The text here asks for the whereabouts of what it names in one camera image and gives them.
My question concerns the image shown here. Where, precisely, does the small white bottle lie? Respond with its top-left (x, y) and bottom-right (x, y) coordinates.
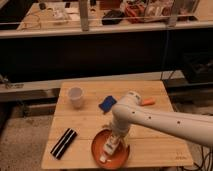
top-left (99, 142), bottom-right (117, 163)

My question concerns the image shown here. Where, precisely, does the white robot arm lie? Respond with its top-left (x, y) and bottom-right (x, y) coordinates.
top-left (111, 91), bottom-right (213, 148)

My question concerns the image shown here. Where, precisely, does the orange ceramic bowl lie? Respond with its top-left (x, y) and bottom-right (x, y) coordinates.
top-left (91, 130), bottom-right (130, 170)

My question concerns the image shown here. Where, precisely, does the blue sponge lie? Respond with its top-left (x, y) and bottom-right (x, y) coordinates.
top-left (99, 96), bottom-right (117, 113)

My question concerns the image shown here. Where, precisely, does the wooden table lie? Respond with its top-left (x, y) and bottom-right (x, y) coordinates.
top-left (41, 81), bottom-right (193, 169)

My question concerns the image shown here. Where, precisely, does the black striped rectangular block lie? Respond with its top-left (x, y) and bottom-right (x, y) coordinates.
top-left (50, 128), bottom-right (77, 160)

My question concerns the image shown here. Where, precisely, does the white plastic cup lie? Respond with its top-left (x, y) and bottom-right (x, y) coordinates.
top-left (68, 87), bottom-right (84, 109)

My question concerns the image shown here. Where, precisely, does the black box on right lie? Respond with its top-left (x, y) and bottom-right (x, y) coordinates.
top-left (181, 52), bottom-right (213, 83)

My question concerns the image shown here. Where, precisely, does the black bag on bench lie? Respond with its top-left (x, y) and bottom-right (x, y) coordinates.
top-left (102, 10), bottom-right (124, 25)

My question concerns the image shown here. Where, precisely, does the metal post right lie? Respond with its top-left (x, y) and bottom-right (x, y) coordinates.
top-left (167, 0), bottom-right (182, 27)

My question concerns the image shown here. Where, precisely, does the metal post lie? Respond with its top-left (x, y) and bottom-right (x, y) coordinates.
top-left (167, 0), bottom-right (182, 27)
top-left (79, 0), bottom-right (89, 31)

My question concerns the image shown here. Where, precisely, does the metal post left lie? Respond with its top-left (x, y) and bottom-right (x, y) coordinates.
top-left (79, 0), bottom-right (89, 31)

